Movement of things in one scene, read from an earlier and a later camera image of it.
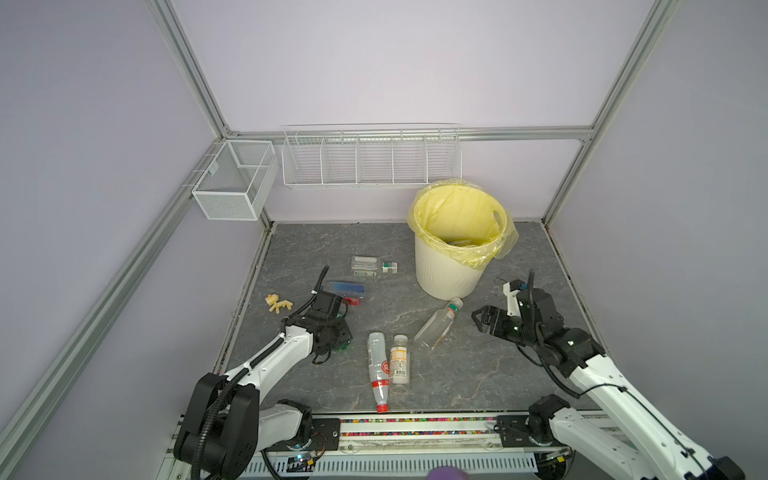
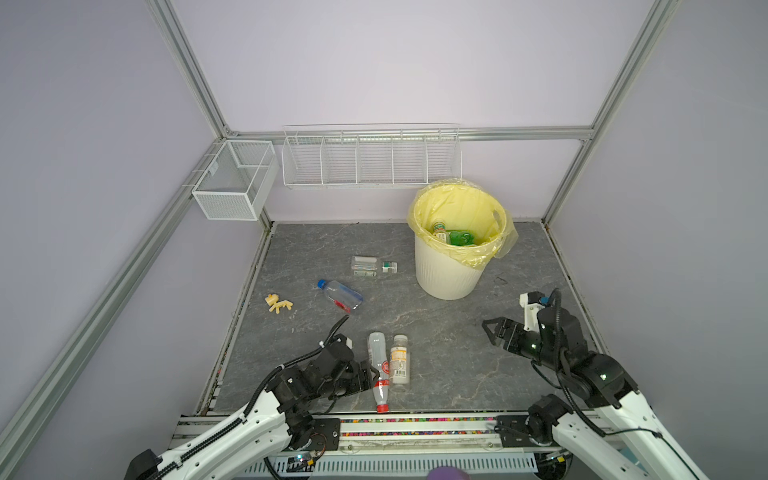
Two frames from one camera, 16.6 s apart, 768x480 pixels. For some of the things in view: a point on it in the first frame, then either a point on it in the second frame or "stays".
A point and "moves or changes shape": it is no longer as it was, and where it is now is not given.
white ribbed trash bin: x=442 y=279 stays
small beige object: x=272 y=300 stays
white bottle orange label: x=399 y=360 stays
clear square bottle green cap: x=439 y=324 to x=440 y=232
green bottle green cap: x=346 y=346 moves or changes shape
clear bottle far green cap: x=367 y=266 stays
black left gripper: x=344 y=336 to x=357 y=385
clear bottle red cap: x=380 y=370 stays
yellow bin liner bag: x=458 y=221 stays
